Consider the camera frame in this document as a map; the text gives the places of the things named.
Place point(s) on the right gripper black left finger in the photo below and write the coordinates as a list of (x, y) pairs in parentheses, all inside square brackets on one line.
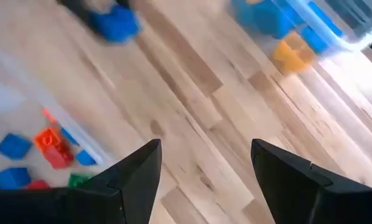
[(80, 205)]

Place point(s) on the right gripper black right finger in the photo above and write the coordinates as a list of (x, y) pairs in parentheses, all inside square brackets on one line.
[(313, 199)]

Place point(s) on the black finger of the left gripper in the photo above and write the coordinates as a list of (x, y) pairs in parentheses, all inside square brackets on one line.
[(124, 2), (77, 8)]

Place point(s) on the large blue toy block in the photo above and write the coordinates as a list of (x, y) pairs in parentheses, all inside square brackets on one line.
[(315, 40), (326, 17), (263, 18), (116, 23)]

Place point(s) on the small green toy block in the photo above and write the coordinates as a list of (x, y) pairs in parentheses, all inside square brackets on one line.
[(78, 180)]

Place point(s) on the small red toy block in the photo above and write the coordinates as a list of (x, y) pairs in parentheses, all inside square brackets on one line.
[(60, 158), (38, 184)]

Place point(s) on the small blue toy block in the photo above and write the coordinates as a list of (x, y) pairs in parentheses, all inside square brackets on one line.
[(14, 146), (13, 178), (69, 137), (86, 158)]

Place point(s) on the small orange toy block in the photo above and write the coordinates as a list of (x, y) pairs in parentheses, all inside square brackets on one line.
[(49, 115), (47, 138)]

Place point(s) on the large yellow toy block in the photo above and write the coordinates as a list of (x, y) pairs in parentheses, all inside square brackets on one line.
[(254, 1), (293, 53)]

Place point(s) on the wide clear plastic container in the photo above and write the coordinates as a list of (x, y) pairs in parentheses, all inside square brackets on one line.
[(5, 102)]

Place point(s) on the tall clear plastic container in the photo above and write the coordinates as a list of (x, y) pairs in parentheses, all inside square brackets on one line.
[(354, 37)]

